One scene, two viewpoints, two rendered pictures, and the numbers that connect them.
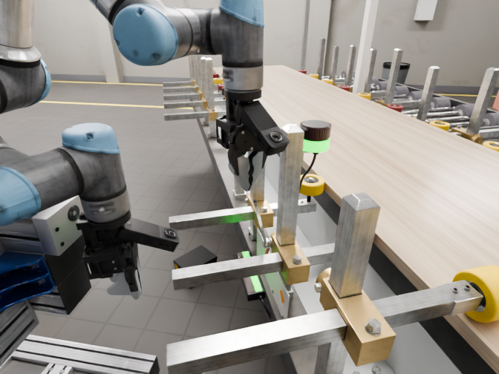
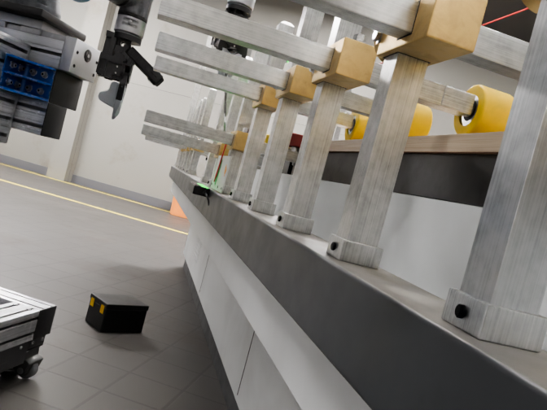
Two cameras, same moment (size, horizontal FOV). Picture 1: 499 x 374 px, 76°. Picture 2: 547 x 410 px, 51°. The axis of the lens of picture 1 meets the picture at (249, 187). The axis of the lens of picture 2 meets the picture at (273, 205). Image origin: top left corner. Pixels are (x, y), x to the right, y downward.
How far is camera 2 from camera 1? 116 cm
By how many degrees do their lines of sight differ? 26
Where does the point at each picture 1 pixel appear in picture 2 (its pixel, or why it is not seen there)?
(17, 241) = (42, 54)
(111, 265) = (114, 68)
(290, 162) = (259, 58)
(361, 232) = not seen: hidden behind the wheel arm
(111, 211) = (134, 26)
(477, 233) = not seen: hidden behind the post
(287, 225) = (245, 114)
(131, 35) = not seen: outside the picture
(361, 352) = (265, 90)
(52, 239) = (72, 55)
